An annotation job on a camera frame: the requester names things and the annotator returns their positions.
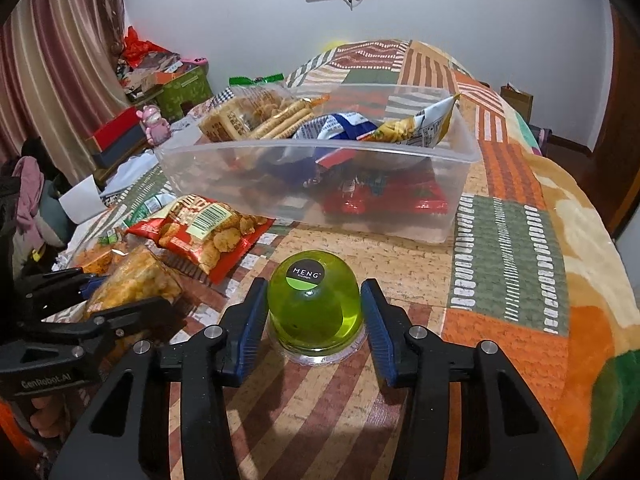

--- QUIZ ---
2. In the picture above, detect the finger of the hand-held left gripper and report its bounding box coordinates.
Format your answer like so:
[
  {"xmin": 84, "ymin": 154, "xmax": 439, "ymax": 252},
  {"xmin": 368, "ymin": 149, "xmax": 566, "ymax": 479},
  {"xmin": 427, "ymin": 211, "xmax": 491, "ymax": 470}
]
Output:
[
  {"xmin": 20, "ymin": 267, "xmax": 109, "ymax": 312},
  {"xmin": 75, "ymin": 296, "xmax": 177, "ymax": 347}
]

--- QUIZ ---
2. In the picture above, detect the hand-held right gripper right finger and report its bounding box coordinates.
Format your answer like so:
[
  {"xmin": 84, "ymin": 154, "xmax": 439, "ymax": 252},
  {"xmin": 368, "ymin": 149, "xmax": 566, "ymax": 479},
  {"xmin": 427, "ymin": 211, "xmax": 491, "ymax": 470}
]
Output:
[{"xmin": 360, "ymin": 277, "xmax": 573, "ymax": 480}]

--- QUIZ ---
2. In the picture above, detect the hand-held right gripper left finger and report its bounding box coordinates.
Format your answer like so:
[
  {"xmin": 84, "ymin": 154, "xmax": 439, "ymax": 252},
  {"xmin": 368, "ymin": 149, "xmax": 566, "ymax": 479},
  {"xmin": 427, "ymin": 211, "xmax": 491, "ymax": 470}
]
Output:
[{"xmin": 57, "ymin": 276, "xmax": 271, "ymax": 480}]

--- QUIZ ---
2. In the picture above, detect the clear bag of yellow puffs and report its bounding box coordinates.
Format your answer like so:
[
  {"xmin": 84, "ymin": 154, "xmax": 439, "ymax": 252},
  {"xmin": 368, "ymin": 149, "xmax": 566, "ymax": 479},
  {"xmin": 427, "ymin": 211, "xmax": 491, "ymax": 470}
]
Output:
[{"xmin": 84, "ymin": 247, "xmax": 184, "ymax": 322}]

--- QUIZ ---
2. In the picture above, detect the green jelly cup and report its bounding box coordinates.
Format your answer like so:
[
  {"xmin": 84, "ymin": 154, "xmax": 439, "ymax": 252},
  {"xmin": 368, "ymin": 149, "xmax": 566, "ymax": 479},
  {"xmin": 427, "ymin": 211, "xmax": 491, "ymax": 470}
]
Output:
[{"xmin": 266, "ymin": 249, "xmax": 368, "ymax": 367}]

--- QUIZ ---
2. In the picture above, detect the red snack packet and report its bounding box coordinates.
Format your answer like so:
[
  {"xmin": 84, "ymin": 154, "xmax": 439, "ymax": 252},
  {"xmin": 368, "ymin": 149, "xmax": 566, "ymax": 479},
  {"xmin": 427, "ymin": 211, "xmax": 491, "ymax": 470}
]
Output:
[{"xmin": 321, "ymin": 169, "xmax": 449, "ymax": 217}]

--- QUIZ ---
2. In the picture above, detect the clear plastic storage container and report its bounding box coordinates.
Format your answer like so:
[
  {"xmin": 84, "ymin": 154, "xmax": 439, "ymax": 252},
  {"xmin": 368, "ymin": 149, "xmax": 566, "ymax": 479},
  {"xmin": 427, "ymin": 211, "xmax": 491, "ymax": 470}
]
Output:
[{"xmin": 154, "ymin": 82, "xmax": 478, "ymax": 246}]

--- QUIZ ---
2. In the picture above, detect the yellow fries snack packet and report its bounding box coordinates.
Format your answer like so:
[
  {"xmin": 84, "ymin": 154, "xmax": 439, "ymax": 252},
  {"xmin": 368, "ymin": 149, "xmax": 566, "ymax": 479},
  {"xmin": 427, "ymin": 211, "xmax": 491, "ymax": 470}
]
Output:
[{"xmin": 361, "ymin": 94, "xmax": 462, "ymax": 149}]

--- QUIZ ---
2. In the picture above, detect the blue white snack packet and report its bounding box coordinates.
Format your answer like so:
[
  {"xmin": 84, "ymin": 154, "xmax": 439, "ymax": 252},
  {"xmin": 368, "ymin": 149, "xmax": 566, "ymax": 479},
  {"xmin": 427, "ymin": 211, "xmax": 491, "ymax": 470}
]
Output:
[{"xmin": 270, "ymin": 112, "xmax": 382, "ymax": 187}]

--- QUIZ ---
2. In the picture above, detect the square cracker packet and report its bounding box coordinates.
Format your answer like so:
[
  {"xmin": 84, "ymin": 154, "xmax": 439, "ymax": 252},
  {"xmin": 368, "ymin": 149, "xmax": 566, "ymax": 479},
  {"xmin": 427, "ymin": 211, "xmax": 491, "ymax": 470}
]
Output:
[{"xmin": 199, "ymin": 97, "xmax": 257, "ymax": 144}]

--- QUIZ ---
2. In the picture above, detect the biscuit stick packet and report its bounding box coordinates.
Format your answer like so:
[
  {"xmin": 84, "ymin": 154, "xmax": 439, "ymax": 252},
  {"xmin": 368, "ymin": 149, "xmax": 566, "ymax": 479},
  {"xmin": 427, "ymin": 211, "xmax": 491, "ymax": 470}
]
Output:
[{"xmin": 245, "ymin": 95, "xmax": 332, "ymax": 142}]

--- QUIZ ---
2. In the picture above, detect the green-sealed bag of round crisps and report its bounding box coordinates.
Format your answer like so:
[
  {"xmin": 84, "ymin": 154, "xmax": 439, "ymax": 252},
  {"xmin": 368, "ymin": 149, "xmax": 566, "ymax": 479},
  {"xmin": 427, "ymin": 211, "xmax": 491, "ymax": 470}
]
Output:
[{"xmin": 229, "ymin": 75, "xmax": 297, "ymax": 117}]

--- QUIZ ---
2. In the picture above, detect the orange crisps packet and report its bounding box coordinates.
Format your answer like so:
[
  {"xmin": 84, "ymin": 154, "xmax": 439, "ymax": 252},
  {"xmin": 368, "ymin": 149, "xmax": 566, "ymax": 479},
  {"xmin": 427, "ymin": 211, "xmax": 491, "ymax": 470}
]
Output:
[{"xmin": 74, "ymin": 242, "xmax": 127, "ymax": 272}]

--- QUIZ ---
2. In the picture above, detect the grey cloth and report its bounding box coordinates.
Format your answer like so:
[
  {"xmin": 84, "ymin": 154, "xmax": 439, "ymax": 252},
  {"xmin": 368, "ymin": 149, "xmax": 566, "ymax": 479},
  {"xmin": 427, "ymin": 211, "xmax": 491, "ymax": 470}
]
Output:
[{"xmin": 39, "ymin": 175, "xmax": 74, "ymax": 247}]

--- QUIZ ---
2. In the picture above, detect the white paper sheet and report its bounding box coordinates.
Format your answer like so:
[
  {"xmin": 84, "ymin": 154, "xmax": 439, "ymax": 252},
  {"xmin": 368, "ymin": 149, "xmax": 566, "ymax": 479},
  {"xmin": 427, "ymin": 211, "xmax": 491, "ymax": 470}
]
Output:
[{"xmin": 59, "ymin": 175, "xmax": 109, "ymax": 224}]

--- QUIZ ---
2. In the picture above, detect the green white snack packet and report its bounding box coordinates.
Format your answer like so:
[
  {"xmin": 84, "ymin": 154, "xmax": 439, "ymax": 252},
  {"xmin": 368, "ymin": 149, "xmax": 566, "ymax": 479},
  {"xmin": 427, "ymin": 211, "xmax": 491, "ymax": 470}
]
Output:
[{"xmin": 129, "ymin": 196, "xmax": 174, "ymax": 222}]

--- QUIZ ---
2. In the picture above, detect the red packet of fried bites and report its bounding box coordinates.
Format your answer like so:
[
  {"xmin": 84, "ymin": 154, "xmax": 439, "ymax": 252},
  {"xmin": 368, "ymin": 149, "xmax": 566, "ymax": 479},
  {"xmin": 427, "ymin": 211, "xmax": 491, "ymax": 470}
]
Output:
[{"xmin": 126, "ymin": 194, "xmax": 274, "ymax": 284}]

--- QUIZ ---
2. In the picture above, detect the pink cloth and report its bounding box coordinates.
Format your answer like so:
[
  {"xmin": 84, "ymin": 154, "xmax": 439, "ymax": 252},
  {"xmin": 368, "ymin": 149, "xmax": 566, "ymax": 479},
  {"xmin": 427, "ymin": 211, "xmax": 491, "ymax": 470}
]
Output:
[{"xmin": 12, "ymin": 156, "xmax": 47, "ymax": 247}]

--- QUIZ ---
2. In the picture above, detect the white cloth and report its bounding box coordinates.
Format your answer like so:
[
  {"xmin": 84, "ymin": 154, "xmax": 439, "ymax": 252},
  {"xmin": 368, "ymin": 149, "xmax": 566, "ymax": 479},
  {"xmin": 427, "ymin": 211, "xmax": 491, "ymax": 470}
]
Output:
[{"xmin": 99, "ymin": 125, "xmax": 177, "ymax": 207}]

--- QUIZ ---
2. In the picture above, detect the dark grey box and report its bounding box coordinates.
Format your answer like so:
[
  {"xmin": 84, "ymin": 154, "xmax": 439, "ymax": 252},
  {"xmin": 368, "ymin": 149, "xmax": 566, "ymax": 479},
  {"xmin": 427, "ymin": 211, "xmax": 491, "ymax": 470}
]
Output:
[{"xmin": 92, "ymin": 125, "xmax": 152, "ymax": 169}]

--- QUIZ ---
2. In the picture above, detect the patchwork striped blanket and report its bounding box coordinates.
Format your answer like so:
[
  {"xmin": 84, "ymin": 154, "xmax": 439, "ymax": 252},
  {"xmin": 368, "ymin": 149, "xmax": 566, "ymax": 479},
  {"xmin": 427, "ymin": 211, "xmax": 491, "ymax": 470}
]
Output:
[{"xmin": 40, "ymin": 37, "xmax": 640, "ymax": 480}]

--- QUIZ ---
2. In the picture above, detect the red box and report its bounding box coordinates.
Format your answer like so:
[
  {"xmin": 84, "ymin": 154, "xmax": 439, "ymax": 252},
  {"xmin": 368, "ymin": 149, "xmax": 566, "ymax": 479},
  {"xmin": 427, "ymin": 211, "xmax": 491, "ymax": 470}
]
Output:
[{"xmin": 84, "ymin": 107, "xmax": 147, "ymax": 154}]

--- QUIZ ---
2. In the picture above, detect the pink toy figure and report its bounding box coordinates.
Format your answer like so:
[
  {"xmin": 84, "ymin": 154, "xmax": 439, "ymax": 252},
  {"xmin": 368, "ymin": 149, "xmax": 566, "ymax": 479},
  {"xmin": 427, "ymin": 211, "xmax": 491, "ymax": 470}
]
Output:
[{"xmin": 137, "ymin": 105, "xmax": 172, "ymax": 147}]

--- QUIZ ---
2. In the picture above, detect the checkered patterned blanket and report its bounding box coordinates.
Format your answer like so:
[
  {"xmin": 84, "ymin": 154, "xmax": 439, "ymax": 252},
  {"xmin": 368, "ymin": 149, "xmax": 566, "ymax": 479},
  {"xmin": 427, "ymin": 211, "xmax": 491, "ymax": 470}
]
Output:
[{"xmin": 187, "ymin": 86, "xmax": 236, "ymax": 122}]

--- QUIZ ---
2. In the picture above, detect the green cardboard box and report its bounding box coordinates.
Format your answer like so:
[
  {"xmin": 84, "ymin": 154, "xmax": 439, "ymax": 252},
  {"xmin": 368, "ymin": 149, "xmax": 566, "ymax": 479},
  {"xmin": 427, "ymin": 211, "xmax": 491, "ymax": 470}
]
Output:
[{"xmin": 159, "ymin": 62, "xmax": 212, "ymax": 122}]

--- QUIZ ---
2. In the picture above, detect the pile of papers and boxes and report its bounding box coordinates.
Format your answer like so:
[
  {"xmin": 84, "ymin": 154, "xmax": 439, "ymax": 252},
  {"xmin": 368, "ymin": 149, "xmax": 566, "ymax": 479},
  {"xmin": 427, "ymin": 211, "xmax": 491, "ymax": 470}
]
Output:
[{"xmin": 115, "ymin": 52, "xmax": 211, "ymax": 103}]

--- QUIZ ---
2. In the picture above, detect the striped curtain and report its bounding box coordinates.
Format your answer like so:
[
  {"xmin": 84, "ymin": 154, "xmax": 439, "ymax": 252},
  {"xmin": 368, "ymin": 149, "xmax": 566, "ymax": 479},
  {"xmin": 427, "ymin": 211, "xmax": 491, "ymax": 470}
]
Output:
[{"xmin": 0, "ymin": 0, "xmax": 127, "ymax": 183}]

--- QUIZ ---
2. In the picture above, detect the red plastic bag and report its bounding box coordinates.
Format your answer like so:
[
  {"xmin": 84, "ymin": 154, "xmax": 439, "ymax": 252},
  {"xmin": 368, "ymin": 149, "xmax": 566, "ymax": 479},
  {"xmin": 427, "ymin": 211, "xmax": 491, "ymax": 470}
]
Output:
[{"xmin": 122, "ymin": 26, "xmax": 172, "ymax": 67}]

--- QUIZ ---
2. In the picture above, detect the brown paper bag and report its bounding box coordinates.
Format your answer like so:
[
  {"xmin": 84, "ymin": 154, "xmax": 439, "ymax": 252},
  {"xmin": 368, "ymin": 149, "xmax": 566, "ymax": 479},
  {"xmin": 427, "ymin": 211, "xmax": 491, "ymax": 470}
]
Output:
[{"xmin": 500, "ymin": 82, "xmax": 535, "ymax": 122}]

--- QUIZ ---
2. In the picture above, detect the wooden door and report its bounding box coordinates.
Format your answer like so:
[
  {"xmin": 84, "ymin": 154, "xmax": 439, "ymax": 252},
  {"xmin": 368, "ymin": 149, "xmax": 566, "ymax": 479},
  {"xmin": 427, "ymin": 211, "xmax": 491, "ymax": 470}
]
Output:
[{"xmin": 592, "ymin": 2, "xmax": 640, "ymax": 241}]

